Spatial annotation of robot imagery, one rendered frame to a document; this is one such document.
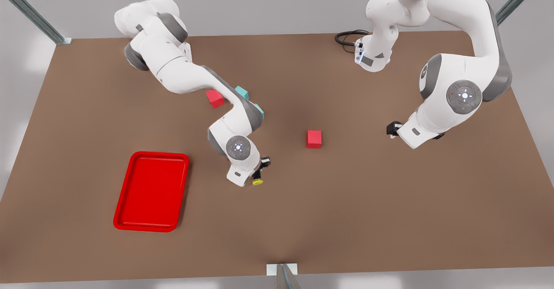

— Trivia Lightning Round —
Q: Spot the red rectangular tray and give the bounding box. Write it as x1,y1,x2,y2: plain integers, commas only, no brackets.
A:
113,151,190,232

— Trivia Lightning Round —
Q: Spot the black cable loop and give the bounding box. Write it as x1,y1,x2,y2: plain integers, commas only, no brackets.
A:
335,30,370,55

